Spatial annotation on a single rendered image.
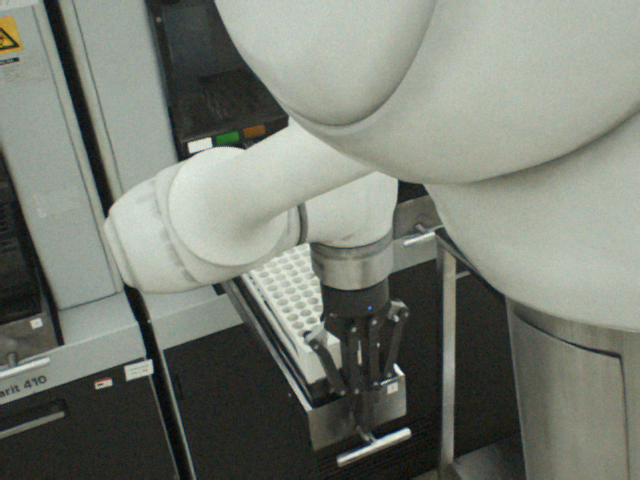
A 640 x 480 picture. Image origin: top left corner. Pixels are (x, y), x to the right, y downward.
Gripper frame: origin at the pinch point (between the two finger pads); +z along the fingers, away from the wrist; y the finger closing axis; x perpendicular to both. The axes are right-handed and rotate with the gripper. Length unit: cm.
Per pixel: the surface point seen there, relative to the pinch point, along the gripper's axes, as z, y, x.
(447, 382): 29.9, -27.8, -25.1
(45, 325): 1, 34, -40
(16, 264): -6, 36, -47
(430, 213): 3, -33, -40
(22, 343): 3, 38, -40
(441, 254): 1.7, -26.9, -25.7
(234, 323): 12.7, 5.8, -39.7
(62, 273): -1, 30, -49
